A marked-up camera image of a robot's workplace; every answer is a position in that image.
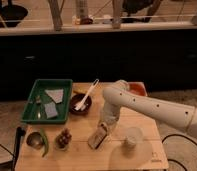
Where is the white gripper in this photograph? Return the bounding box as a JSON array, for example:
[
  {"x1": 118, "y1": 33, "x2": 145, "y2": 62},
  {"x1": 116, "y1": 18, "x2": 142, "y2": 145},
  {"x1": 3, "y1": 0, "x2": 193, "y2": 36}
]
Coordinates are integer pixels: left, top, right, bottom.
[{"x1": 99, "y1": 102, "x2": 121, "y2": 135}]

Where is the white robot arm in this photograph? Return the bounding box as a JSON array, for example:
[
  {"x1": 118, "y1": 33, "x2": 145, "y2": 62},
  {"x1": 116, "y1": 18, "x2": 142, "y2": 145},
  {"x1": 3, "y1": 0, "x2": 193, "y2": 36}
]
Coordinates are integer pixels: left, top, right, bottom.
[{"x1": 100, "y1": 80, "x2": 197, "y2": 139}]

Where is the clear plastic cup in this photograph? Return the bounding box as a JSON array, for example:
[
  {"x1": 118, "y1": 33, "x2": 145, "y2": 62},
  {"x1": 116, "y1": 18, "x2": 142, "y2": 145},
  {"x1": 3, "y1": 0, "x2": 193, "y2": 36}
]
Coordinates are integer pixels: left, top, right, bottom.
[{"x1": 124, "y1": 127, "x2": 143, "y2": 148}]

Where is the dark brown bowl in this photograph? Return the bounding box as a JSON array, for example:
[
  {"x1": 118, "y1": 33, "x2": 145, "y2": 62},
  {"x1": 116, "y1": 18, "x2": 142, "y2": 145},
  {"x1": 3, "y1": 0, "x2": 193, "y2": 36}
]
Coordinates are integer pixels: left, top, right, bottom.
[{"x1": 69, "y1": 93, "x2": 93, "y2": 116}]

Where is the pine cone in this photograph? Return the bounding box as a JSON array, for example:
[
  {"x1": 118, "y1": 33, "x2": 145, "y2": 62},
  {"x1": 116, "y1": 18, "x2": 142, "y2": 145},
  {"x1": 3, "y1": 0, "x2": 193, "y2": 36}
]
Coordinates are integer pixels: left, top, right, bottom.
[{"x1": 55, "y1": 128, "x2": 72, "y2": 150}]

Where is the orange bowl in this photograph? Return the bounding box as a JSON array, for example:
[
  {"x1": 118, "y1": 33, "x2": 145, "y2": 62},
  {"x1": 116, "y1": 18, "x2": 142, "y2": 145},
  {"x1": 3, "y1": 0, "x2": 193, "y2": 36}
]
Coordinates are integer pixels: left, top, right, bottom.
[{"x1": 130, "y1": 82, "x2": 147, "y2": 96}]

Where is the grey square sponge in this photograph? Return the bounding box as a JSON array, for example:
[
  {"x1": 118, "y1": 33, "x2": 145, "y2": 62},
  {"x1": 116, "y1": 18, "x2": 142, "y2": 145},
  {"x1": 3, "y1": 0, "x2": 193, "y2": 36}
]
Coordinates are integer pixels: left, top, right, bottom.
[{"x1": 44, "y1": 102, "x2": 58, "y2": 119}]

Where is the grey triangular cloth piece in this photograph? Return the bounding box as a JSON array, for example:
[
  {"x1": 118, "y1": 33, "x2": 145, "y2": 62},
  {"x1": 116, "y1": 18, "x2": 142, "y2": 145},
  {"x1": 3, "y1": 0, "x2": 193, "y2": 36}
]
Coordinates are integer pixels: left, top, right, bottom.
[{"x1": 45, "y1": 89, "x2": 64, "y2": 103}]

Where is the green plastic tray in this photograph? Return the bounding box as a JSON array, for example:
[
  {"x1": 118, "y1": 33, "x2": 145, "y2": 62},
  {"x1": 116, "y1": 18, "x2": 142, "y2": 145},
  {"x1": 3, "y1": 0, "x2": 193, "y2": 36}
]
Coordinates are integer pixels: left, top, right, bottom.
[{"x1": 21, "y1": 79, "x2": 73, "y2": 124}]

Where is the green chili pepper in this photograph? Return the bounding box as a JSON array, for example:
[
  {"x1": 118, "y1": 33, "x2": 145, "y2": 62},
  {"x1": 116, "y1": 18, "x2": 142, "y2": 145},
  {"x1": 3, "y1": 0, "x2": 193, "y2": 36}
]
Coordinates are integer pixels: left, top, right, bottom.
[{"x1": 39, "y1": 129, "x2": 49, "y2": 157}]

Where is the small metal bowl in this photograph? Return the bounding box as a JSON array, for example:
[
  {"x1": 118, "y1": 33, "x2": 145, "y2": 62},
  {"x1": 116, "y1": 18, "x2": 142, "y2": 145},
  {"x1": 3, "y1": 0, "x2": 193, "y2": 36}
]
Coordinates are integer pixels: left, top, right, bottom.
[{"x1": 26, "y1": 132, "x2": 44, "y2": 149}]

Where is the small dark object in tray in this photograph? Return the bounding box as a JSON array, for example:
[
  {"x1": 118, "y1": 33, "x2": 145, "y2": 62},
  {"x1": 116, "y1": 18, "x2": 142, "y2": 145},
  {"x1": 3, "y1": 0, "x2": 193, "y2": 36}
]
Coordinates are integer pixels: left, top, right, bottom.
[{"x1": 35, "y1": 96, "x2": 41, "y2": 105}]

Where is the black cable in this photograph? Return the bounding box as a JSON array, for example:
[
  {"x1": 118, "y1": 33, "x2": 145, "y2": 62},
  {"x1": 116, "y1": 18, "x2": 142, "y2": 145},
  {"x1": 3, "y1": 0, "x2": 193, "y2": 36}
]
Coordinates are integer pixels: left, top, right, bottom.
[{"x1": 161, "y1": 133, "x2": 197, "y2": 171}]

